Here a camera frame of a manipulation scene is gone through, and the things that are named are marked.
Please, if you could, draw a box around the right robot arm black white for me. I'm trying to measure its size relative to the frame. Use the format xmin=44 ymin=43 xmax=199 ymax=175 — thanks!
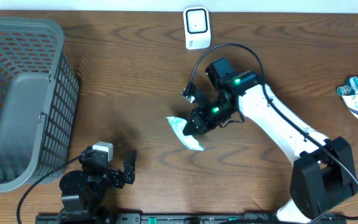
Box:
xmin=178 ymin=58 xmax=358 ymax=223

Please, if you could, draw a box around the white barcode scanner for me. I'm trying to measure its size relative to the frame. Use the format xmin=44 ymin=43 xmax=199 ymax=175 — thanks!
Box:
xmin=183 ymin=6 xmax=211 ymax=50

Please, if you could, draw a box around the teal wet wipes pack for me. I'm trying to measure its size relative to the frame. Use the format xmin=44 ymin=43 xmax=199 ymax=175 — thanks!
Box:
xmin=167 ymin=116 xmax=206 ymax=151

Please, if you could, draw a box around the dark grey plastic basket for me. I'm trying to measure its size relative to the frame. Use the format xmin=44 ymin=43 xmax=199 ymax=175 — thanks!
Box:
xmin=0 ymin=17 xmax=80 ymax=193

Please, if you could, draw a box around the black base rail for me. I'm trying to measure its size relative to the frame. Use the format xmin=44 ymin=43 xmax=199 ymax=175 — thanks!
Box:
xmin=35 ymin=212 xmax=347 ymax=224

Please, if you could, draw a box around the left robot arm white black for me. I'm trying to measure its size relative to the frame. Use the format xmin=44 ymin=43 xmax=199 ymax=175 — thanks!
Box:
xmin=57 ymin=146 xmax=137 ymax=224

